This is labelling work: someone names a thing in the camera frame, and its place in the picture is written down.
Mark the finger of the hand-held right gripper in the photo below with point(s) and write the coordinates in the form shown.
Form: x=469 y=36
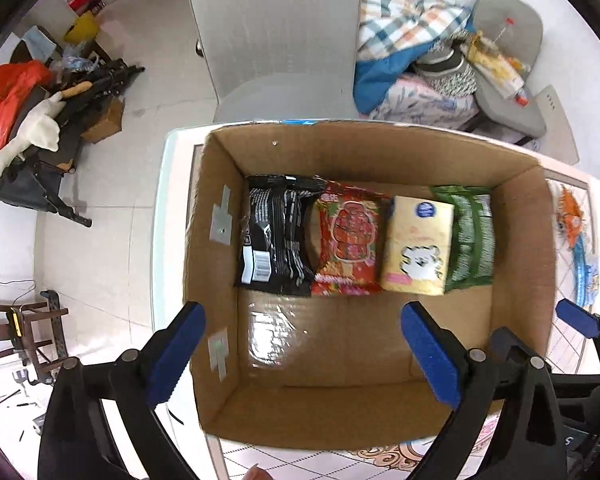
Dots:
x=507 y=342
x=576 y=317

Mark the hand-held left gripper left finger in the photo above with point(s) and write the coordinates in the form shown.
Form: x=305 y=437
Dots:
x=176 y=355

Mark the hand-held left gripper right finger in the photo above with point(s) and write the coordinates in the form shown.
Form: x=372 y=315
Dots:
x=430 y=355

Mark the printed table mat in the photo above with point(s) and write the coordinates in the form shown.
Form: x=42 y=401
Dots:
x=572 y=240

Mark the green snack packet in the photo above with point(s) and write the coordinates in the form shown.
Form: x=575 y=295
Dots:
x=472 y=240

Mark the yellow tissue pack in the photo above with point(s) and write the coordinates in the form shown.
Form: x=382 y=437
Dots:
x=417 y=245

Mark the red snack packet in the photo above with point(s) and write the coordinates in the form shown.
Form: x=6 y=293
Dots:
x=350 y=240

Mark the dark wooden stool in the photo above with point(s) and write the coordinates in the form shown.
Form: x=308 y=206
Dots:
x=22 y=330

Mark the black snack packet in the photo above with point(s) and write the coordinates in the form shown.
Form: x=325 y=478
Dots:
x=275 y=235

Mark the white panel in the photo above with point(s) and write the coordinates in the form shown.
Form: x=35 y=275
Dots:
x=560 y=122

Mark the black folding cart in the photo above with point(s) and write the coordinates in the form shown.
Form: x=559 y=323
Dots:
x=60 y=170

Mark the small cardboard box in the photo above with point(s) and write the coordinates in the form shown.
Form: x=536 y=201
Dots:
x=105 y=120

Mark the pink floral bedding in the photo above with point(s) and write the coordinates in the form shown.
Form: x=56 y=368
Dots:
x=420 y=102

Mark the yellow snack bag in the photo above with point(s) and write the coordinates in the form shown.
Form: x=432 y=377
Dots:
x=497 y=67

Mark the white goose plush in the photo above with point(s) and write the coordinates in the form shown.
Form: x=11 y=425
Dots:
x=35 y=130

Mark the blue cloth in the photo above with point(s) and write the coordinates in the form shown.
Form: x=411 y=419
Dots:
x=380 y=80

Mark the striped dark cloth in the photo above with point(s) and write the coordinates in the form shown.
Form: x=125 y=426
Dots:
x=445 y=67

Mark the red plastic bag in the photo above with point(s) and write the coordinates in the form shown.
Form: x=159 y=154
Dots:
x=5 y=105

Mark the grey cushion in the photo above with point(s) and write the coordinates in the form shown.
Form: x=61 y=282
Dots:
x=515 y=15

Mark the grey office chair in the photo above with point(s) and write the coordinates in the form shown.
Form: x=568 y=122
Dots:
x=275 y=40

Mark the blue face mask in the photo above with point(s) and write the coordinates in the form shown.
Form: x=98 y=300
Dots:
x=40 y=42

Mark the plaid blanket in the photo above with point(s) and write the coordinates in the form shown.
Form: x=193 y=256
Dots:
x=405 y=10

